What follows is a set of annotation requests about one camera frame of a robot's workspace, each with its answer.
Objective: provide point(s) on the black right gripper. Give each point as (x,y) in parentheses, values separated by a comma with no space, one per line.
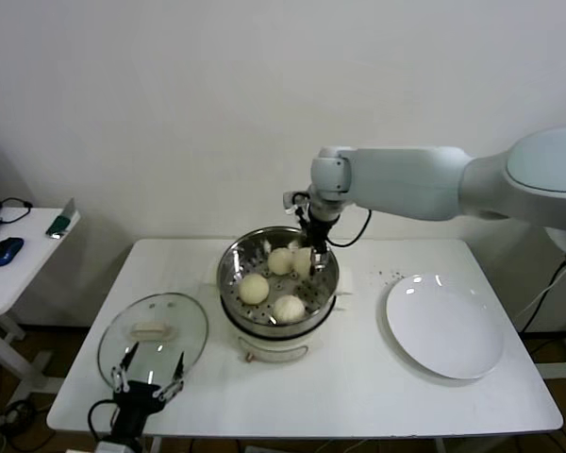
(321,229)

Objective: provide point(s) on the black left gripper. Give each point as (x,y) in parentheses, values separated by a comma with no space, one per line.
(139,401)

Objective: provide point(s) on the white steamed baozi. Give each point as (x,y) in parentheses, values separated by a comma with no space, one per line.
(280,261)
(253,289)
(288,309)
(302,263)

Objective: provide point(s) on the round glass pot lid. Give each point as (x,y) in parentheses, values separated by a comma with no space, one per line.
(160,311)

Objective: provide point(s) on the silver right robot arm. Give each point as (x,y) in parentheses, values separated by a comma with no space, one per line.
(429,181)

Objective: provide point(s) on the stainless steel steamer basket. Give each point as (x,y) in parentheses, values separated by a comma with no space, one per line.
(236,264)

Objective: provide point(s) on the white floor power strip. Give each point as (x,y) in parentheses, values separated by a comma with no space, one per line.
(10,417)

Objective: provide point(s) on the white round plate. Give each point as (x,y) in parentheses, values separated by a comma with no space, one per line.
(443,325)

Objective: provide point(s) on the white side table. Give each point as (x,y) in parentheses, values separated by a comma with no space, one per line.
(28,269)

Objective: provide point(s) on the green and white flat box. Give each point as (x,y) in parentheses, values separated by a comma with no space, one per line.
(61,224)

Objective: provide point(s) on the blue computer mouse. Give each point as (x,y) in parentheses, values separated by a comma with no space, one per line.
(5,250)

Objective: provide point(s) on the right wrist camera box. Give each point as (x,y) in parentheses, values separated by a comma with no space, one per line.
(293,200)

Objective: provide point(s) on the white floor frame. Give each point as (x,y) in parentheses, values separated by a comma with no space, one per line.
(561,370)

